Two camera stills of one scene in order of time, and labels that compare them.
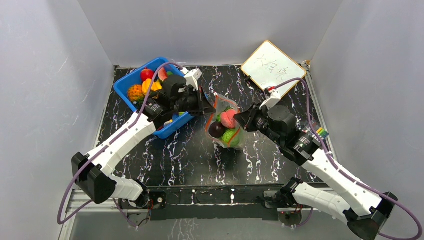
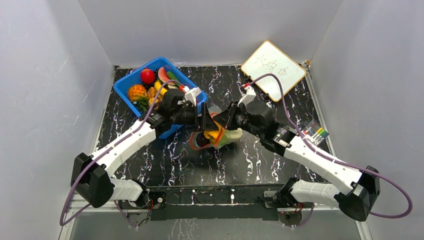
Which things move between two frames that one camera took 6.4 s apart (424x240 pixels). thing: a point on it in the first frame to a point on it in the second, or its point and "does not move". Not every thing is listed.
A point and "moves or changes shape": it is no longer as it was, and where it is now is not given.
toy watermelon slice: [162, 74] does not move
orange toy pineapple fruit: [135, 93] does not move
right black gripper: [248, 119] to [228, 117]
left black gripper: [203, 106] to [207, 123]
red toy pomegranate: [146, 74] does not move
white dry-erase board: [270, 68] does not move
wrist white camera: [274, 97] to [250, 95]
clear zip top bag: [222, 127] moves or changes shape
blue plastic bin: [134, 77] does not move
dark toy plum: [216, 129] to [201, 140]
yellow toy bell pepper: [155, 86] to [216, 135]
